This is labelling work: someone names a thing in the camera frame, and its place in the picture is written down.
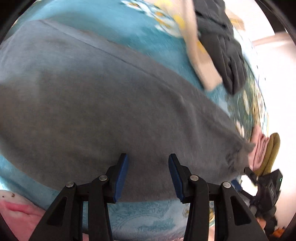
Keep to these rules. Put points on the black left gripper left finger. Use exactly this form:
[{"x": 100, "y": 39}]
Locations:
[{"x": 63, "y": 220}]

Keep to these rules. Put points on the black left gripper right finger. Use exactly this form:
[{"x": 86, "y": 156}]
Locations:
[{"x": 232, "y": 218}]

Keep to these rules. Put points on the grey fleece sweatshirt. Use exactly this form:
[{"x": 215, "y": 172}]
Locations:
[{"x": 72, "y": 102}]

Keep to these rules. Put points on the pink bed sheet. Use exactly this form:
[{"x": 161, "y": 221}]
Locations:
[{"x": 21, "y": 215}]

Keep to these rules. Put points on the folded pink garment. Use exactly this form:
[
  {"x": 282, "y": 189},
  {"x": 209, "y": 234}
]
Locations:
[{"x": 255, "y": 158}]

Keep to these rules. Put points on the folded mustard knit sweater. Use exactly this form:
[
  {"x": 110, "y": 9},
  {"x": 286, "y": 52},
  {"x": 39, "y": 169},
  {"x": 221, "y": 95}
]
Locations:
[{"x": 272, "y": 149}]

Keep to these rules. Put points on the dark grey trousers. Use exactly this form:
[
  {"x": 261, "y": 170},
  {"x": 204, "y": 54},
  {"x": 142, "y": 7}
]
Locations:
[{"x": 217, "y": 36}]

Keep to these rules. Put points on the teal floral bed blanket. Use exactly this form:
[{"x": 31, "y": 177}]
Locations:
[{"x": 150, "y": 31}]

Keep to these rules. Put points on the cream yellow knit garment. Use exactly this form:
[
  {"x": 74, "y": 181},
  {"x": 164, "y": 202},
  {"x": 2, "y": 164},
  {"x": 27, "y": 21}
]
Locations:
[{"x": 184, "y": 15}]

